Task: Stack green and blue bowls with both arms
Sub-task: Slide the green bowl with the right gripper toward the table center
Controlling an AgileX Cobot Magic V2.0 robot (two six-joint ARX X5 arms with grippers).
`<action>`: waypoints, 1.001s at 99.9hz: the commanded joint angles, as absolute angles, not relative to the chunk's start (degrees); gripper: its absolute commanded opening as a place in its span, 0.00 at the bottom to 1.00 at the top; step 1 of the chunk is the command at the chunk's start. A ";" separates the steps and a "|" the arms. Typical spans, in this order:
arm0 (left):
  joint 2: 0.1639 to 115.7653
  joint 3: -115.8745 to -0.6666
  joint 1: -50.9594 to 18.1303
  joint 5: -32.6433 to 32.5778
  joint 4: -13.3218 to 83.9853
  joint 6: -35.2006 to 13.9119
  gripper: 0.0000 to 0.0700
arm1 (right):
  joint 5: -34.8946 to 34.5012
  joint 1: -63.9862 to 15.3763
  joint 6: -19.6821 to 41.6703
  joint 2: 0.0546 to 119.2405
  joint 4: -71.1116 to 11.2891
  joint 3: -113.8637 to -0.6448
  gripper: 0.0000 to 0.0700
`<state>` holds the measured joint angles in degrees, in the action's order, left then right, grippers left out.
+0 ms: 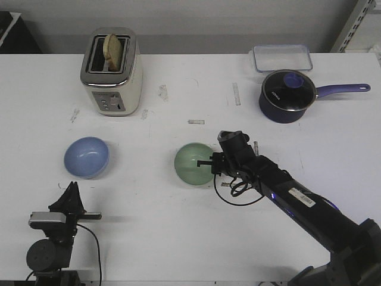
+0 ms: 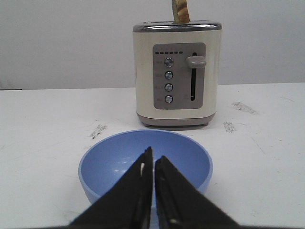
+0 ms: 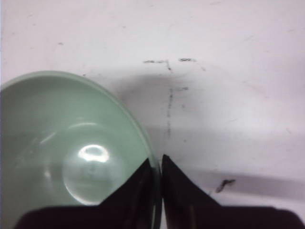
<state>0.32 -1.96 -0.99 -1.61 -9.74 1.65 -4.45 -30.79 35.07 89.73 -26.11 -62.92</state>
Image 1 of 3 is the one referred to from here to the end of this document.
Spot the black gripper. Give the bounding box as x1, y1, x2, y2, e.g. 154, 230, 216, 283
197, 152, 247, 176
47, 181, 102, 238

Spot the green bowl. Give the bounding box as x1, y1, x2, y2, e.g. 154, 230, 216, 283
174, 142, 214, 186

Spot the blue bowl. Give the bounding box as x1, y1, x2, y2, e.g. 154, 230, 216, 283
64, 136, 110, 179

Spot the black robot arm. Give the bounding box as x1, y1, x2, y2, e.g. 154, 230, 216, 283
206, 153, 380, 285
26, 181, 102, 285

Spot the dark blue saucepan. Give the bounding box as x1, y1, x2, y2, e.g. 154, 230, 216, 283
258, 69, 371, 124

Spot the glass pot lid blue knob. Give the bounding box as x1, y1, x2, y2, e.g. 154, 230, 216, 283
263, 69, 317, 111

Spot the clear plastic food container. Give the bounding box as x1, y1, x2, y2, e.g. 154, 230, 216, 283
251, 44, 313, 73

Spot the cream two-slot toaster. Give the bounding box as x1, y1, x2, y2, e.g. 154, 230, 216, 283
80, 27, 143, 116

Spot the slice of toast bread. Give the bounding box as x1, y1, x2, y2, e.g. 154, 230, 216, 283
102, 34, 123, 72

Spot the white slotted shelf rack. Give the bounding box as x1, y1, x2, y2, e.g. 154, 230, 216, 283
330, 1, 380, 63

